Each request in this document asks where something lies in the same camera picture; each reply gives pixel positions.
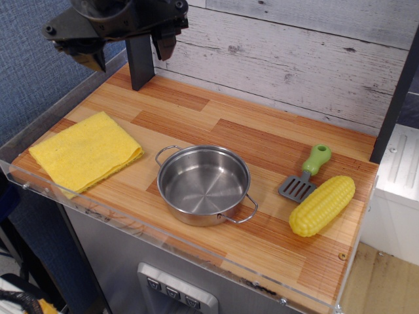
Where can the stainless steel pot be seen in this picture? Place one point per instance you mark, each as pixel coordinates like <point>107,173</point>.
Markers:
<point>205,185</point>

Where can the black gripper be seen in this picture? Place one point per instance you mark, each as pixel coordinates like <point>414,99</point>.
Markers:
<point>79,30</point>

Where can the yellow object bottom left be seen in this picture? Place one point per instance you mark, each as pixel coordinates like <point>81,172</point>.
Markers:
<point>43,307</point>

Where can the dark vertical right post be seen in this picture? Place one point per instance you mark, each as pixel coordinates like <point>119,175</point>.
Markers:
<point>396,104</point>

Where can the white ribbed sink unit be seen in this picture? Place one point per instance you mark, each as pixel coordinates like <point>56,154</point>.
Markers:
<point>391,222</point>

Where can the green handled grey spatula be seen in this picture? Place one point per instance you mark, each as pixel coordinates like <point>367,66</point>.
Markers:
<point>298,188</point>

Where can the clear acrylic front guard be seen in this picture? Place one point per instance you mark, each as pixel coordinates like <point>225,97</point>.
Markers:
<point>306,271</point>

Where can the stainless steel cabinet front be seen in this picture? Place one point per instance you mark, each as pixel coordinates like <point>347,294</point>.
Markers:
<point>114,255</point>

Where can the silver button control panel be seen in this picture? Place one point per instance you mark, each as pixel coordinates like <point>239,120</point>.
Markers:
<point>165,293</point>

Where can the yellow plastic corn cob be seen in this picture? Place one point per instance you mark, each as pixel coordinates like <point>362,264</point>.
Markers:
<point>322,206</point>

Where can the yellow folded cloth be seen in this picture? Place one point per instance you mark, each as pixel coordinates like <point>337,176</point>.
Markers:
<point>86,153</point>

